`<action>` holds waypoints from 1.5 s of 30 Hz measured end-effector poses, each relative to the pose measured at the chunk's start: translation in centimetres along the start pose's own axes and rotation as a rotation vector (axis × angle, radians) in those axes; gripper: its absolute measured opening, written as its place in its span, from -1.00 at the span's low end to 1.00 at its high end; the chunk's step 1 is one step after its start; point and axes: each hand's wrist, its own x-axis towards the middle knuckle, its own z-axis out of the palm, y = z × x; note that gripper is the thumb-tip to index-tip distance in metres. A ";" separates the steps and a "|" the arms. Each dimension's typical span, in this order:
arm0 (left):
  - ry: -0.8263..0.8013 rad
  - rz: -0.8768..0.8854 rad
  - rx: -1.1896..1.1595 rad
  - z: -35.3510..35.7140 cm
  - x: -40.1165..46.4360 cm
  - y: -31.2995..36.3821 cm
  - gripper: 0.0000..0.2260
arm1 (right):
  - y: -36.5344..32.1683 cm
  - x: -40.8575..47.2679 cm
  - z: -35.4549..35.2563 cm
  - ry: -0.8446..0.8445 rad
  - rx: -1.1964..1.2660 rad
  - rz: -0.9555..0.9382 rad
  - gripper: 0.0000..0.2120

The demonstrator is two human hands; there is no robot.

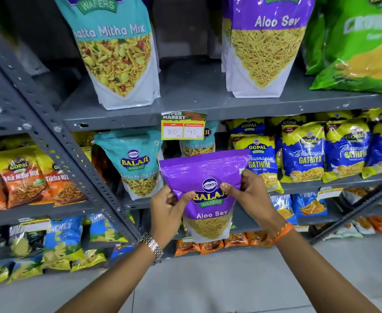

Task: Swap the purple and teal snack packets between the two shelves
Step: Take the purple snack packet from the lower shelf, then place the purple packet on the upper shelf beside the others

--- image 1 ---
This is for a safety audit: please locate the orange thread bracelet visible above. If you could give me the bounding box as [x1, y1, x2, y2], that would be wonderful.
[271, 222, 294, 245]

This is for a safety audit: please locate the small orange snack packet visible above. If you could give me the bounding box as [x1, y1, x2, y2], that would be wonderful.
[224, 232, 249, 249]
[246, 230, 274, 248]
[174, 236, 201, 257]
[199, 239, 225, 255]

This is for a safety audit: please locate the small teal snack packet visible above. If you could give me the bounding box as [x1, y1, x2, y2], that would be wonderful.
[94, 128, 164, 201]
[179, 120, 219, 158]

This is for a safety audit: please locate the row of yellow blue chip packets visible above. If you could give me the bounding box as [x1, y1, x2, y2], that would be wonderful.
[0, 248, 107, 288]

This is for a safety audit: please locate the yellow red price tag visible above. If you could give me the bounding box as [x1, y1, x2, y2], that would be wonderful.
[161, 111, 208, 141]

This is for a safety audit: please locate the blue orange chips packet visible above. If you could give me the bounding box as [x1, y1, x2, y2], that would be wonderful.
[291, 191, 328, 219]
[271, 194, 299, 226]

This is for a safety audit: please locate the grey metal shelf rack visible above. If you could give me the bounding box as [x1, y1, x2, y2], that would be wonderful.
[0, 49, 136, 274]
[0, 0, 382, 258]

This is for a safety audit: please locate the person's right hand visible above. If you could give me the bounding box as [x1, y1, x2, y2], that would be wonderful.
[220, 169, 288, 237]

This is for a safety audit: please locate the large purple snack packet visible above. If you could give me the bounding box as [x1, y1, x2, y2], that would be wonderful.
[225, 0, 317, 99]
[221, 0, 233, 73]

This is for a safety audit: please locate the white shelf price label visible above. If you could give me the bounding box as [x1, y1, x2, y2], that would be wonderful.
[18, 218, 52, 233]
[316, 187, 344, 201]

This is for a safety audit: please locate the person's left hand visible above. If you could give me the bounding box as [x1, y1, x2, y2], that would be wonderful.
[147, 185, 188, 247]

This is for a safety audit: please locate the silver metal wristwatch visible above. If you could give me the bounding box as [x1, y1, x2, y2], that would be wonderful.
[138, 233, 164, 261]

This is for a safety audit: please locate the large green snack packet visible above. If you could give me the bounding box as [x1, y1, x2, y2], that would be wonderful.
[310, 0, 382, 95]
[303, 3, 328, 75]

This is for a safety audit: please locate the person's left forearm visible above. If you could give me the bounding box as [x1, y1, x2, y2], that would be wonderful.
[55, 239, 165, 313]

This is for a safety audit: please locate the large teal snack packet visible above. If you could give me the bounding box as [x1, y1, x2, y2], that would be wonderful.
[52, 0, 161, 111]

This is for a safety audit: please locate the white snack packet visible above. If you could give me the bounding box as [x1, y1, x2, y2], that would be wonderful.
[352, 216, 377, 235]
[328, 222, 364, 241]

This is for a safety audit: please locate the person's right forearm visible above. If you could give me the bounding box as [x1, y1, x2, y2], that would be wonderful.
[274, 229, 382, 313]

